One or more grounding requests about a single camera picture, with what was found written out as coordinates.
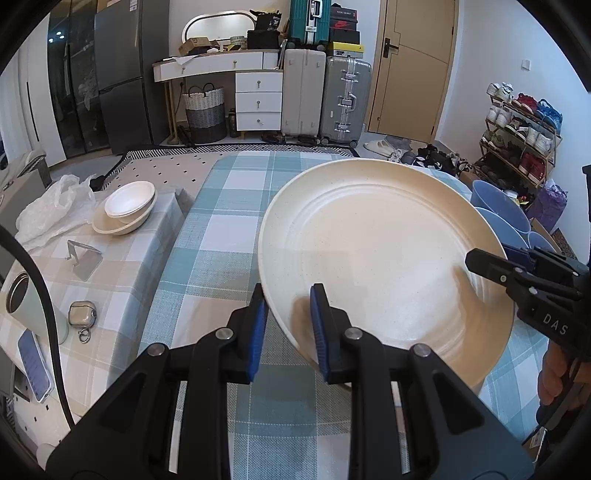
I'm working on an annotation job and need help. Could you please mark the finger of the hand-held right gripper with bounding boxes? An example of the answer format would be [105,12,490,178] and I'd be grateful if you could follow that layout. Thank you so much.
[503,246,583,278]
[465,248,539,297]

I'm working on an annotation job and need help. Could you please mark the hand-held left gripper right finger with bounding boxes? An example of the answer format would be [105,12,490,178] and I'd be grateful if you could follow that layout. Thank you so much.
[309,282,536,480]

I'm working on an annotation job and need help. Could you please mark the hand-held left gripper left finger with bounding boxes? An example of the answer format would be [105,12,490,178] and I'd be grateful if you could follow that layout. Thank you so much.
[46,282,269,480]

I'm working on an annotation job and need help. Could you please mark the large blue bowl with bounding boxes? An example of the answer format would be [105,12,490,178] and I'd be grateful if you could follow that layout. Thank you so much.
[471,180,531,234]

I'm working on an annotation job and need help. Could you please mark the large cream plate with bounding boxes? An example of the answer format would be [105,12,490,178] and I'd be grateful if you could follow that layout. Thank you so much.
[257,158,516,393]

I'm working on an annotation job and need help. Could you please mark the person's right hand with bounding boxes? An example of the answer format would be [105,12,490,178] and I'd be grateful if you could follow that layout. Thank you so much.
[538,343,564,408]

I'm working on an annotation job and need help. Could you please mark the medium blue bowl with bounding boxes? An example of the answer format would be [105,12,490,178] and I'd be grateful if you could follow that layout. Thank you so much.
[475,207,530,252]

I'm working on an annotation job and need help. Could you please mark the purple bag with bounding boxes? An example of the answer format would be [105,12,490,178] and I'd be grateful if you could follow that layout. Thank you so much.
[526,181,568,232]

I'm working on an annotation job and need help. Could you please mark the teal checked tablecloth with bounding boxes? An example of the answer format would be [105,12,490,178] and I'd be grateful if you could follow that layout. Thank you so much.
[139,150,551,480]

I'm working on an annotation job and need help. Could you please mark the metal shoe rack with shoes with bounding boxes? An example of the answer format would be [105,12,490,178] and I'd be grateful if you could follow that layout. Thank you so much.
[475,82,564,200]

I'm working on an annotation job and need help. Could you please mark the pile of shoes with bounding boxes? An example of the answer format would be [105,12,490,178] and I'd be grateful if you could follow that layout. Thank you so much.
[385,135,474,178]

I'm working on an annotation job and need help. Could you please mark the beige checked tablecloth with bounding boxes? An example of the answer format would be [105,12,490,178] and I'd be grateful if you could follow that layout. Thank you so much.
[0,187,195,428]

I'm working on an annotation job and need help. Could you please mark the beige slippers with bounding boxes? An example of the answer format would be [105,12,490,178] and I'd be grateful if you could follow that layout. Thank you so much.
[364,138,394,158]

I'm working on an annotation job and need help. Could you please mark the clear earbuds case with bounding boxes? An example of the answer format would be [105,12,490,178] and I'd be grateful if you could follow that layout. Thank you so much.
[68,301,98,345]

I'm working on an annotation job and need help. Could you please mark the metal phone stand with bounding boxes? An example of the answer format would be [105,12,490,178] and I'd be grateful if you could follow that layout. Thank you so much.
[65,240,103,281]

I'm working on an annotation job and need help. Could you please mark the white bowl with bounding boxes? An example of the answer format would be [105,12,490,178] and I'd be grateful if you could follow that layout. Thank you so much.
[104,181,156,219]

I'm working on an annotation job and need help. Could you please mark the tan wooden door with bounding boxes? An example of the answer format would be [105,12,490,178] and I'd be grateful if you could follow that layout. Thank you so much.
[367,0,458,147]

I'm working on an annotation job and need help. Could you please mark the silver suitcase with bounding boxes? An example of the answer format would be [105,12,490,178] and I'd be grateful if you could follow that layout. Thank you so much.
[321,56,373,147]

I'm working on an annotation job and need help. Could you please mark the smartphone in blue case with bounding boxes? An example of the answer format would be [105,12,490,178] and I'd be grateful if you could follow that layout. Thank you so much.
[17,331,53,403]

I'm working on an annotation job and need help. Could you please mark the woven laundry basket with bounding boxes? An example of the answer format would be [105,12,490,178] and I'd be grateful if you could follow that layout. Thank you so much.
[181,83,228,145]

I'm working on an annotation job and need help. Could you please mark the pale green tumbler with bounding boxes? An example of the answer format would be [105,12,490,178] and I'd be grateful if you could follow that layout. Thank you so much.
[1,271,70,345]

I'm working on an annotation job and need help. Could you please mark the white vanity desk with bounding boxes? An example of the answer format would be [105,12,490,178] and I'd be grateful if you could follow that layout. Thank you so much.
[153,48,284,140]

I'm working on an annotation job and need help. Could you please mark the white plastic bag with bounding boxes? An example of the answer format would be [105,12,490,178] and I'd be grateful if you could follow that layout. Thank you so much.
[16,174,98,246]

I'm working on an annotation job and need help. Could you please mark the white suitcase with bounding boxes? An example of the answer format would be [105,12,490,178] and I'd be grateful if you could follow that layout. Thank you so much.
[283,47,327,140]

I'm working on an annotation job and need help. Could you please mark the yellow and black box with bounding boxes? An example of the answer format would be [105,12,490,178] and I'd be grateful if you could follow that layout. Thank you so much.
[327,41,365,59]

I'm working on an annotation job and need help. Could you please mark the grey bin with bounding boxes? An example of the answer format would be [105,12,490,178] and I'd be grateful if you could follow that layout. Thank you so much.
[0,150,51,206]

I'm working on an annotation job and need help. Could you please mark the stack of dark shoe boxes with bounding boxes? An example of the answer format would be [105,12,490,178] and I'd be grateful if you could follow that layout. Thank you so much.
[330,4,360,43]

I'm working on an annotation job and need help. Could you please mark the grey refrigerator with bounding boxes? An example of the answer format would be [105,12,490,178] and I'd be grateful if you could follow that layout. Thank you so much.
[95,0,170,156]

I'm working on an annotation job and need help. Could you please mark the dark glass cabinet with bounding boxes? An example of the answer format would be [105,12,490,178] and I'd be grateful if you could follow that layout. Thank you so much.
[46,0,112,166]

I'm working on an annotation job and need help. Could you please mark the green suitcase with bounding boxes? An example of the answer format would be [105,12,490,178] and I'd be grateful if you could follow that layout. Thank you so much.
[289,0,332,48]

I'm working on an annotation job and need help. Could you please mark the oval vanity mirror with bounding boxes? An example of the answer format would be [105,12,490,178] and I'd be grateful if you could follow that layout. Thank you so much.
[182,13,257,52]

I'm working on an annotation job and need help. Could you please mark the black printed bag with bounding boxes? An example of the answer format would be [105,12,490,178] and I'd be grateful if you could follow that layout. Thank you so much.
[250,9,288,32]

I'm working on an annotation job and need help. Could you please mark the black cable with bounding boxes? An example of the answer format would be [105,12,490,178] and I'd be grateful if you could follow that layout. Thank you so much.
[0,226,80,431]

